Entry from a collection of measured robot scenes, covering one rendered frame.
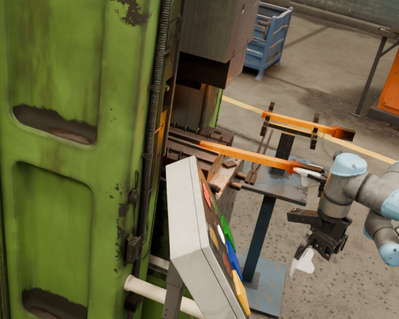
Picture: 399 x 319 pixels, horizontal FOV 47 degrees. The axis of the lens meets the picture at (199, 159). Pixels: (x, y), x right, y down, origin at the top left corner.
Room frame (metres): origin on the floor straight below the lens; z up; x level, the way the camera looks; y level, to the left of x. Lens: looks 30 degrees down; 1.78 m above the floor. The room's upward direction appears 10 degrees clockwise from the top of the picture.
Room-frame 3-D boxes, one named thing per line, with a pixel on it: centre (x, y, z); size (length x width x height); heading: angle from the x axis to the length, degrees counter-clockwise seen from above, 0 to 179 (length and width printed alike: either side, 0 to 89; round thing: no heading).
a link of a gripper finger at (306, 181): (1.33, -0.36, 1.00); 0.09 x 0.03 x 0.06; 78
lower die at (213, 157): (1.46, 0.14, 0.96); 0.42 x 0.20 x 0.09; 75
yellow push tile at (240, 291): (0.77, -0.14, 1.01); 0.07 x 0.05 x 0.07; 10
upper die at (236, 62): (1.46, 0.14, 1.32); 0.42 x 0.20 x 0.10; 75
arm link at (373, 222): (1.27, -0.62, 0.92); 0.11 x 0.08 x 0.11; 4
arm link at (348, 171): (0.97, -0.36, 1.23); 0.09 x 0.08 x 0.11; 57
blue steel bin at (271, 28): (5.65, -0.11, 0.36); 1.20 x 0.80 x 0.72; 70
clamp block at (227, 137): (1.59, -0.05, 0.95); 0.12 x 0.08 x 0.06; 75
